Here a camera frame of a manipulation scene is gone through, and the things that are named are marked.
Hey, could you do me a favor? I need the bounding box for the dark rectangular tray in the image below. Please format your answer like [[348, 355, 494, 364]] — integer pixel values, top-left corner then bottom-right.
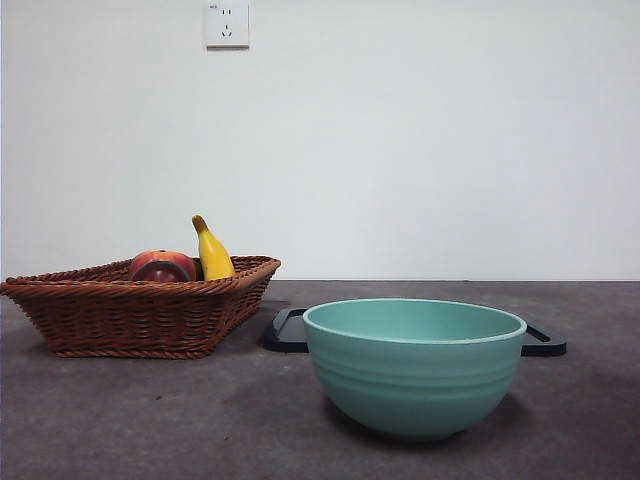
[[263, 307, 569, 357]]

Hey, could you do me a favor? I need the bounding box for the white wall socket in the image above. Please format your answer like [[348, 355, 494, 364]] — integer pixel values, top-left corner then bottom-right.
[[205, 3, 250, 50]]

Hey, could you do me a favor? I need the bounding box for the brown wicker basket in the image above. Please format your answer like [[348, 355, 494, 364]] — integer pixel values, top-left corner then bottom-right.
[[0, 255, 282, 359]]

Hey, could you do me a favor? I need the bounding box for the yellow banana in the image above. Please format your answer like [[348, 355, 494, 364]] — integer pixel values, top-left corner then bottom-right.
[[191, 214, 236, 281]]

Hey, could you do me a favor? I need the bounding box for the red yellow apple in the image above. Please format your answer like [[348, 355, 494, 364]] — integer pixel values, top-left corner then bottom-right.
[[128, 248, 199, 282]]

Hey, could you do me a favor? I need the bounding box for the teal ribbed bowl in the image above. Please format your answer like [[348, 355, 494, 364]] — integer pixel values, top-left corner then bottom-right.
[[302, 298, 528, 442]]

